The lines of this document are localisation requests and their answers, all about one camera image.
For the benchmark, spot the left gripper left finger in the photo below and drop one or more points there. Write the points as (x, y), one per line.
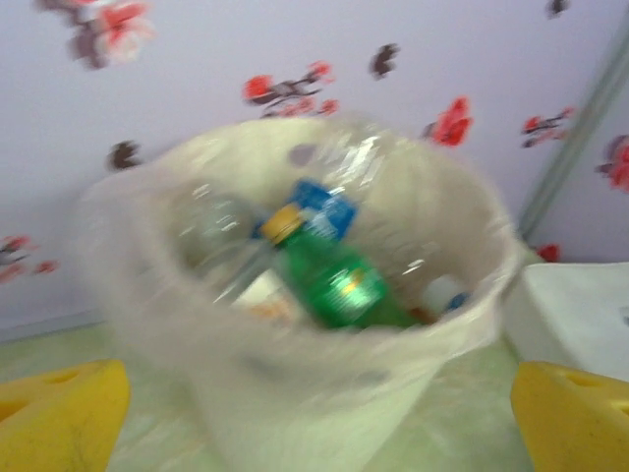
(59, 418)

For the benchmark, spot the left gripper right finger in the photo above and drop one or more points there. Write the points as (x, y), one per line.
(575, 423)

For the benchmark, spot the red orange label bottle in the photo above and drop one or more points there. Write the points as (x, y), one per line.
(270, 310)

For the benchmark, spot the clear bottle white cap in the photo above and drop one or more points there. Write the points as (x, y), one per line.
(211, 226)

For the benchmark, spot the green bottle yellow cap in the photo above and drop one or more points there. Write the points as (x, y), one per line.
(334, 285)

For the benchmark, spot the blue label bottle white cap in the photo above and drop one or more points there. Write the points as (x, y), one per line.
(329, 211)

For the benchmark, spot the clear plastic bin liner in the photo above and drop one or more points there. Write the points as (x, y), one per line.
(147, 295)

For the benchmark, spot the cream plastic bin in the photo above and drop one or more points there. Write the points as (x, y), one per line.
(304, 423)

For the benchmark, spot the white lidded plastic box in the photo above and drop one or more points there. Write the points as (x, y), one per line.
(565, 314)

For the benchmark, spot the aluminium corner post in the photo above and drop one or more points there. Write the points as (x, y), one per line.
(580, 133)

